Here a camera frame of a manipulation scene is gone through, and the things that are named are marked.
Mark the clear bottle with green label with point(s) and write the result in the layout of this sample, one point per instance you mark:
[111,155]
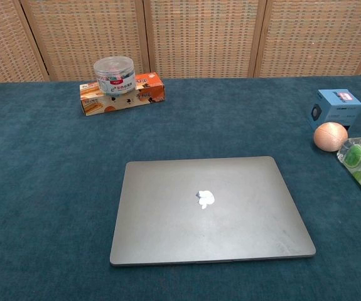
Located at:
[359,163]

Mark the light blue cube box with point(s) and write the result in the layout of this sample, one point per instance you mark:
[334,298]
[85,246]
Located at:
[337,105]

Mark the silver grey laptop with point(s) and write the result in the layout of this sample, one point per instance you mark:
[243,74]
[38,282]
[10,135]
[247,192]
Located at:
[211,225]

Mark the orange snack carton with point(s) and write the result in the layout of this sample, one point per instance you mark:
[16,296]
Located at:
[148,91]

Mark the peach coloured ball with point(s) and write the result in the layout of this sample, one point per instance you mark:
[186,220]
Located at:
[330,137]

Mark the clear plastic jar of clips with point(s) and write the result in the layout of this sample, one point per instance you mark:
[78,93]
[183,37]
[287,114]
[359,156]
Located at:
[114,75]

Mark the woven rattan wall panels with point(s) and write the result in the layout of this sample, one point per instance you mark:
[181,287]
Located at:
[199,34]

